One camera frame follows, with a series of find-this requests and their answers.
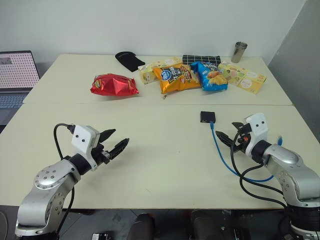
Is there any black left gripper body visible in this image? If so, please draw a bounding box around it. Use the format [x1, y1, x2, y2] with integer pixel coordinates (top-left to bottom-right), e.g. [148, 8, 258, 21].
[90, 134, 111, 166]

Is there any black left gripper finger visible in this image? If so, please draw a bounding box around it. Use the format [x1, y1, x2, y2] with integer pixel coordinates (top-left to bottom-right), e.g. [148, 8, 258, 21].
[108, 137, 130, 161]
[99, 128, 117, 145]

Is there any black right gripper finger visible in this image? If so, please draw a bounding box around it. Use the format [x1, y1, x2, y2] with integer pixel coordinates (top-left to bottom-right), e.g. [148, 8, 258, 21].
[215, 130, 238, 149]
[231, 121, 248, 131]

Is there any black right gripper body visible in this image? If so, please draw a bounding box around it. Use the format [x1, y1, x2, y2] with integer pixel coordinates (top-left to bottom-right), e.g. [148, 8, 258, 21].
[234, 127, 251, 153]

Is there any small black box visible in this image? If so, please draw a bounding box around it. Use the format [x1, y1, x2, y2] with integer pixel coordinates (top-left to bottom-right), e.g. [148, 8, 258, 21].
[199, 110, 217, 124]

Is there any red snack bag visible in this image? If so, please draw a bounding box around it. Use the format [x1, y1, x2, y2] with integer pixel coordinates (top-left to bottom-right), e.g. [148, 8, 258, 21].
[90, 73, 140, 97]

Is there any yellow tissue box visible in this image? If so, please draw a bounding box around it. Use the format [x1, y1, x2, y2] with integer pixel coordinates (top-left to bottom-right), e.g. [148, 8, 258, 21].
[217, 60, 268, 95]
[137, 56, 184, 86]

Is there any blue chip bag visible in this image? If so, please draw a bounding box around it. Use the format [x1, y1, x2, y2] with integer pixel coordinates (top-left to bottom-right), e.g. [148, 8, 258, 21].
[190, 61, 229, 92]

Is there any steel cup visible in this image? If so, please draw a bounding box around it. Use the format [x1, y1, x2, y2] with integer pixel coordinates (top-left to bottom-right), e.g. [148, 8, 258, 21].
[230, 41, 249, 64]

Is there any black fabric pouch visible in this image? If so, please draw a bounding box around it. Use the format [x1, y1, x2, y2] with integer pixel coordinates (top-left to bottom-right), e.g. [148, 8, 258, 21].
[114, 51, 146, 73]

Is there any black grid pattern cloth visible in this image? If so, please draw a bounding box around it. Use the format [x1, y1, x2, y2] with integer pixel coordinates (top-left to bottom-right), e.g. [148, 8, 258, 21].
[182, 54, 222, 66]

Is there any orange chip bag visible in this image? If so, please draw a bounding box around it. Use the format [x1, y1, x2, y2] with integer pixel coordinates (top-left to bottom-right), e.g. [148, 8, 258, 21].
[152, 63, 202, 95]

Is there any grey partition panel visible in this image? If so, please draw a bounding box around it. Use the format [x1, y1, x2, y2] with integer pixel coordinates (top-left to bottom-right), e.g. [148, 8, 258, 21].
[267, 0, 320, 141]

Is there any grey laptop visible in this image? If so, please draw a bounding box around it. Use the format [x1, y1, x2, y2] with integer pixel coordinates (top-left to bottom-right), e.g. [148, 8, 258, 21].
[0, 50, 41, 126]

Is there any blue cable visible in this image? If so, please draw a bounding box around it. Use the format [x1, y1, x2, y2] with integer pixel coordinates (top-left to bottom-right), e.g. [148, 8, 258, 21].
[209, 121, 285, 183]

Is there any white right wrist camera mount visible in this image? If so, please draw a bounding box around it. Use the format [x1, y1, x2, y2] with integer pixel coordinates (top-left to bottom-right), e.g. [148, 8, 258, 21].
[244, 112, 270, 156]

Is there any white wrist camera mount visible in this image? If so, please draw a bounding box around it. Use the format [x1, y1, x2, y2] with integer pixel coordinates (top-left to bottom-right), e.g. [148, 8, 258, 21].
[71, 124, 101, 172]
[244, 112, 270, 156]

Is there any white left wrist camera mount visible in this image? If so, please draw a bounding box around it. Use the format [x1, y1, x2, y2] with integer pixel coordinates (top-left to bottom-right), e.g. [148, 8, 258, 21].
[71, 124, 101, 172]

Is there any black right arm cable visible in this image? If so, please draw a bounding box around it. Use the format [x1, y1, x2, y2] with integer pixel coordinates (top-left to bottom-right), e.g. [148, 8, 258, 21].
[230, 131, 289, 209]

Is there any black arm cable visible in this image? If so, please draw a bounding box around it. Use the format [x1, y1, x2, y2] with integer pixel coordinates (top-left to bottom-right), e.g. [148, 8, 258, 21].
[230, 131, 289, 209]
[53, 123, 76, 236]

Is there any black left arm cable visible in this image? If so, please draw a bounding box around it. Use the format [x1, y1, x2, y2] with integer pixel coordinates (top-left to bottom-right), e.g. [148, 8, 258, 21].
[53, 123, 76, 236]

